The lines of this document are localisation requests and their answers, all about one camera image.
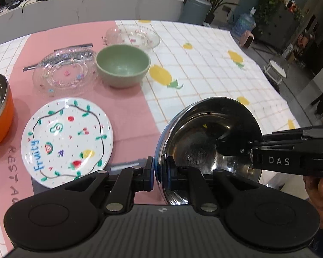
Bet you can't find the blue stainless steel bowl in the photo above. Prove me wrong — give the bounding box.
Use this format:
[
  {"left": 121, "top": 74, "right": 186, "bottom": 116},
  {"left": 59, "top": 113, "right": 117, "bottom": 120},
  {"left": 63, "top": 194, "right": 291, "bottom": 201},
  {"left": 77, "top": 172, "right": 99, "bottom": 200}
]
[{"left": 154, "top": 97, "right": 262, "bottom": 205}]

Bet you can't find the clear beaded glass plate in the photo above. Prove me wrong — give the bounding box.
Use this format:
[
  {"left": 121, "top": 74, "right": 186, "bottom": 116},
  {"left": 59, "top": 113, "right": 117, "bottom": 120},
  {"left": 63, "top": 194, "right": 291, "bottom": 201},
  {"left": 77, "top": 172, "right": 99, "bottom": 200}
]
[{"left": 32, "top": 47, "right": 98, "bottom": 98}]

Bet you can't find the white round stool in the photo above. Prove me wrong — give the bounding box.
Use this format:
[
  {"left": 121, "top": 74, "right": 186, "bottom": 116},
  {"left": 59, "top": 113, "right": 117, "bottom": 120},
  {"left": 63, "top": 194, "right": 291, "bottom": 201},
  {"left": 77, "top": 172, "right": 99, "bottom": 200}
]
[{"left": 263, "top": 59, "right": 287, "bottom": 85}]

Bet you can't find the white painted fruity plate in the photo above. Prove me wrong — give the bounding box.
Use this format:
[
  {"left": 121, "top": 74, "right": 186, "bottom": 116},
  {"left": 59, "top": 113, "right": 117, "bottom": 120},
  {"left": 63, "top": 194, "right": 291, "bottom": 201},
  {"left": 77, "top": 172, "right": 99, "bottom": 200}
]
[{"left": 21, "top": 98, "right": 114, "bottom": 189}]

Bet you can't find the lemon checkered tablecloth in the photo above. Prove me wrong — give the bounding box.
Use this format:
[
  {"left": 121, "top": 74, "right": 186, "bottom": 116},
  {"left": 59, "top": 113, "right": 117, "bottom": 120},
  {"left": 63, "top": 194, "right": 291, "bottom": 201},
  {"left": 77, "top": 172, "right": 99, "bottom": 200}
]
[{"left": 0, "top": 20, "right": 298, "bottom": 257}]

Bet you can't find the green ceramic bowl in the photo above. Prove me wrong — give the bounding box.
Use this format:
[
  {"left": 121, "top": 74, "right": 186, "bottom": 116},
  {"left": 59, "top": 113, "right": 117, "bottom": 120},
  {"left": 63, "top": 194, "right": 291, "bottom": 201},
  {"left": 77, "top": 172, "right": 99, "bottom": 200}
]
[{"left": 96, "top": 44, "right": 151, "bottom": 89}]

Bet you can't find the blue water bottle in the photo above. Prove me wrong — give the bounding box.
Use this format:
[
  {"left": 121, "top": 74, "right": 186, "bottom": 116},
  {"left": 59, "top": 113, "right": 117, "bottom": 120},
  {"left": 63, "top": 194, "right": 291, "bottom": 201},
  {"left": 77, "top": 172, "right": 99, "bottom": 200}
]
[{"left": 231, "top": 7, "right": 256, "bottom": 37}]

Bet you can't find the clear floral glass plate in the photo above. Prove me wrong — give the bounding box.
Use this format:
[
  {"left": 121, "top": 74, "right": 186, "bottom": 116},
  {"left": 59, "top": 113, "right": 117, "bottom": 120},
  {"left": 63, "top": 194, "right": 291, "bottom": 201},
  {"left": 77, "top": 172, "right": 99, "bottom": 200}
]
[{"left": 102, "top": 25, "right": 161, "bottom": 50}]

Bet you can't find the grey trash bin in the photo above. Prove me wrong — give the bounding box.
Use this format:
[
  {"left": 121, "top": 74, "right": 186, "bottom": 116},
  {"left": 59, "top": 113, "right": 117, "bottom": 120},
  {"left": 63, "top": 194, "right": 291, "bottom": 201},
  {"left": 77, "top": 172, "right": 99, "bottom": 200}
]
[{"left": 179, "top": 0, "right": 212, "bottom": 26}]

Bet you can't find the green potted plant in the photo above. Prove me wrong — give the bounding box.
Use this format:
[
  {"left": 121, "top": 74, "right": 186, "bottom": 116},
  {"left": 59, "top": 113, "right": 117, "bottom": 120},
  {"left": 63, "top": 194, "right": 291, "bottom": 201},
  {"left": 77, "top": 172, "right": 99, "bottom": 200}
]
[{"left": 254, "top": 0, "right": 304, "bottom": 34}]

